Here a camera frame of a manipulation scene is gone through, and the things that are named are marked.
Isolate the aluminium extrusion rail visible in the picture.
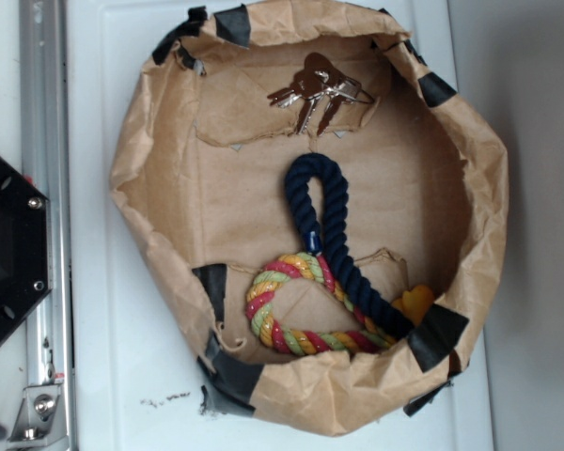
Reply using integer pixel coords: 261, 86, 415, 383
19, 1, 78, 450

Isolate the navy blue rope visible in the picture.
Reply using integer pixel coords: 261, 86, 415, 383
284, 152, 417, 343

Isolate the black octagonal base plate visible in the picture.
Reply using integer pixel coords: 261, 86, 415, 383
0, 157, 50, 347

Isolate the silver key bunch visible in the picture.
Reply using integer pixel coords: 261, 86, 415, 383
267, 53, 375, 136

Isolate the metal corner bracket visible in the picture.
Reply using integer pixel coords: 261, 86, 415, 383
8, 384, 69, 450

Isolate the orange rubber toy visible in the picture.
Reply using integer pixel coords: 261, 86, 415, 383
391, 285, 435, 326

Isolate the brown paper bag bin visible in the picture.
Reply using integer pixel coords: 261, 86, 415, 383
110, 1, 509, 436

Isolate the multicolour twisted rope ring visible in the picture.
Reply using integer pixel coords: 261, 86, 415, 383
244, 251, 399, 357

